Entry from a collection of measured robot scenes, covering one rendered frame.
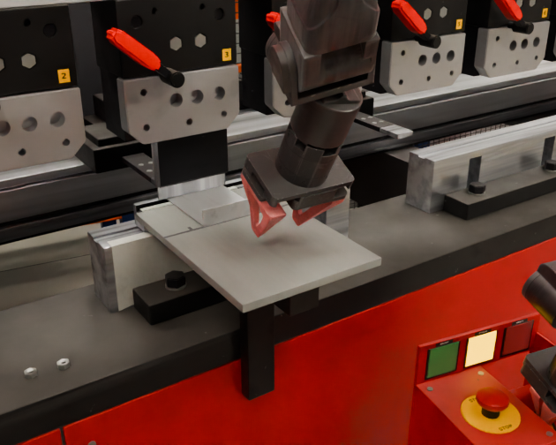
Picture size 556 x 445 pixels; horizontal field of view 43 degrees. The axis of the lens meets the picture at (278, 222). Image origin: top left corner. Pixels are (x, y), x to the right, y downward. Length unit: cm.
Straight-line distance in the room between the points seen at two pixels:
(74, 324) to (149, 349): 12
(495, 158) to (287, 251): 60
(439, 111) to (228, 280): 90
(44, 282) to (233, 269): 216
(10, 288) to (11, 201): 178
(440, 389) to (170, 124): 48
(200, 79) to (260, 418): 46
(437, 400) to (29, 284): 216
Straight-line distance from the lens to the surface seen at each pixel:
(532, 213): 127
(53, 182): 113
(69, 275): 291
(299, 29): 58
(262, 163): 72
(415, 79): 108
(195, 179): 94
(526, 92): 176
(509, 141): 131
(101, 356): 86
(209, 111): 88
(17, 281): 293
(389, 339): 108
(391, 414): 118
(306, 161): 69
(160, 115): 85
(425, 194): 121
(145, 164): 105
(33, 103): 79
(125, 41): 77
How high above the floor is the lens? 136
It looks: 25 degrees down
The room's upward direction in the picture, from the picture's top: straight up
